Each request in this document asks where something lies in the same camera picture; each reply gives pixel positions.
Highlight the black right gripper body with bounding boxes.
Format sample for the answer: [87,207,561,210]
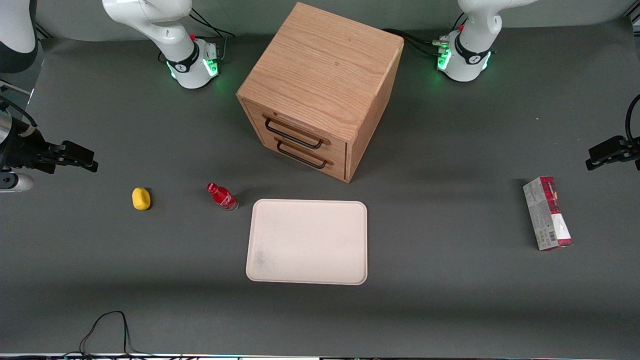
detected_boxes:
[2,129,64,174]

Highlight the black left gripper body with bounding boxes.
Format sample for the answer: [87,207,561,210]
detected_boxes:
[621,135,640,171]

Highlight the red coke bottle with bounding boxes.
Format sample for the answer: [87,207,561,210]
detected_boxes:
[206,182,239,212]

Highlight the beige rectangular tray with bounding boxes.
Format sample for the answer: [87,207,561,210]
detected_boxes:
[245,198,369,286]

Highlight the yellow lemon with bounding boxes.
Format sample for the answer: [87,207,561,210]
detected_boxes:
[131,187,152,211]

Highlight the grey and red carton box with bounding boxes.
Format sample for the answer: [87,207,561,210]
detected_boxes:
[522,175,574,252]

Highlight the wooden drawer front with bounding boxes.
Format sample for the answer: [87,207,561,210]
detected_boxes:
[242,99,349,162]
[260,134,348,182]

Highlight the wooden drawer cabinet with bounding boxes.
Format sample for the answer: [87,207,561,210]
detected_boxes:
[236,1,405,184]

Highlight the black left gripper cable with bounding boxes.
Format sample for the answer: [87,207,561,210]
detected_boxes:
[624,94,640,143]

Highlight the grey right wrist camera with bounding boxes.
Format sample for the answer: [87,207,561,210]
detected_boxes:
[0,172,35,194]

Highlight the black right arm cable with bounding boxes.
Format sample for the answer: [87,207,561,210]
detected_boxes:
[0,94,39,137]

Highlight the thin black table cable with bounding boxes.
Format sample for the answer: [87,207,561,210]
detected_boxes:
[62,310,201,360]

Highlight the black right arm base cables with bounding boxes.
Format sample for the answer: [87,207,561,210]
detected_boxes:
[189,7,237,65]

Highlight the black arm base cables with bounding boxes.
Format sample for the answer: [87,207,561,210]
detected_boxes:
[382,12,468,58]
[189,7,237,65]

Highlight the black metal drawer handle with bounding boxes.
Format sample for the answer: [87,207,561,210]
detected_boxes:
[276,140,329,170]
[263,116,325,150]

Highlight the black left arm base cables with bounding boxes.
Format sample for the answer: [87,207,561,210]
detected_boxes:
[382,12,468,58]

